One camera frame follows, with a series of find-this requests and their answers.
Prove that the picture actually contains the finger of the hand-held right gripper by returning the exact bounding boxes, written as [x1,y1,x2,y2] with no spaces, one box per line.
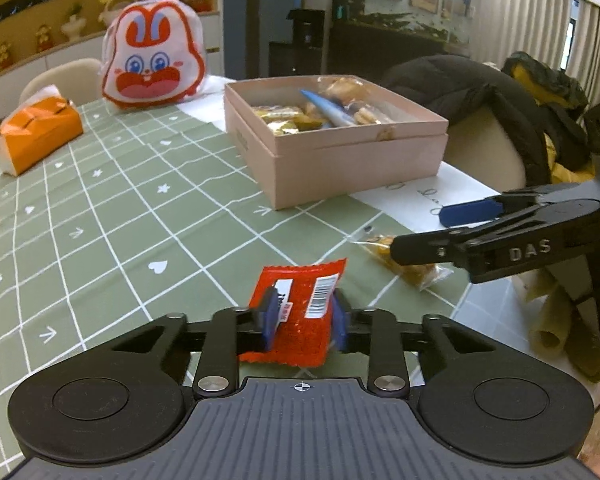
[392,226,470,267]
[438,181,600,227]

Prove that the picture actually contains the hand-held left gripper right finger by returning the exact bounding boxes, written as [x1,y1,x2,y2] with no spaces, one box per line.
[330,287,502,397]

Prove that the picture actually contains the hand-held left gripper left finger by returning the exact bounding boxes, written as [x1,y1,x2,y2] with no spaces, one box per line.
[105,282,282,397]

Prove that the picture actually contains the clear cookie packet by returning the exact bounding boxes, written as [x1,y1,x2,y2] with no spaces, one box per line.
[351,234,454,291]

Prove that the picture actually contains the small red snack packet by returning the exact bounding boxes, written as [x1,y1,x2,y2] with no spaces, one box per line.
[237,257,348,367]

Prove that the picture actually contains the pink cardboard box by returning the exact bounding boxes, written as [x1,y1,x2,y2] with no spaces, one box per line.
[223,74,450,211]

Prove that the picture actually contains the white printed sheet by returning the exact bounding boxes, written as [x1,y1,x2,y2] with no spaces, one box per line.
[182,75,503,242]

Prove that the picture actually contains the cream chair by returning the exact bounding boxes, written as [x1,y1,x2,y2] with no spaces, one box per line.
[441,109,529,194]

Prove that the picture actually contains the yellow jacket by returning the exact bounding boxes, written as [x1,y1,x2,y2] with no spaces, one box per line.
[500,51,600,384]

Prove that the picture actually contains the black puffer jacket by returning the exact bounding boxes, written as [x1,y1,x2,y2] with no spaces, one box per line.
[379,54,592,188]

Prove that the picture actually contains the clear biscuit packet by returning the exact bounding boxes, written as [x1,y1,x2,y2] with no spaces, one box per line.
[344,101,397,127]

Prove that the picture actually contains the green checked tablecloth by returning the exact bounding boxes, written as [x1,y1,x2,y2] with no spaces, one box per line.
[0,76,473,463]

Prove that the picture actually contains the clear cracker packet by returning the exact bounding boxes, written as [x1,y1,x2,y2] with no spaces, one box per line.
[318,76,368,105]

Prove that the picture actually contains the window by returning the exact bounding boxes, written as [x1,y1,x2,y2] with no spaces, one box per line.
[561,16,579,72]

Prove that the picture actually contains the beige curtain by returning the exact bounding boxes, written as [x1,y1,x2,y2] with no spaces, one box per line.
[469,0,600,98]

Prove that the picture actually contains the glass aquarium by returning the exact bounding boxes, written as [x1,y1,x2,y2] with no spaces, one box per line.
[330,0,475,45]

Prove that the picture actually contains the black appliance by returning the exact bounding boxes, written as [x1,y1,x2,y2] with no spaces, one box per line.
[268,8,327,80]

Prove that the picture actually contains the red white rabbit bag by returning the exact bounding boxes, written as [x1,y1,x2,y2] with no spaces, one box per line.
[101,0,207,111]

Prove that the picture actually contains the orange tissue box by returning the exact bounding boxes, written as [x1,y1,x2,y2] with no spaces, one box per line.
[0,85,85,177]

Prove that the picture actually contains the beige chair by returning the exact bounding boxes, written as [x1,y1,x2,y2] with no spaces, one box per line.
[18,58,104,107]

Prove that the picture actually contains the white low cabinet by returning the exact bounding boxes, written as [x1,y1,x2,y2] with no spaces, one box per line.
[0,11,227,133]

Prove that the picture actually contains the row of shelf figurines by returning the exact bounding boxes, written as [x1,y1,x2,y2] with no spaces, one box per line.
[0,0,217,80]

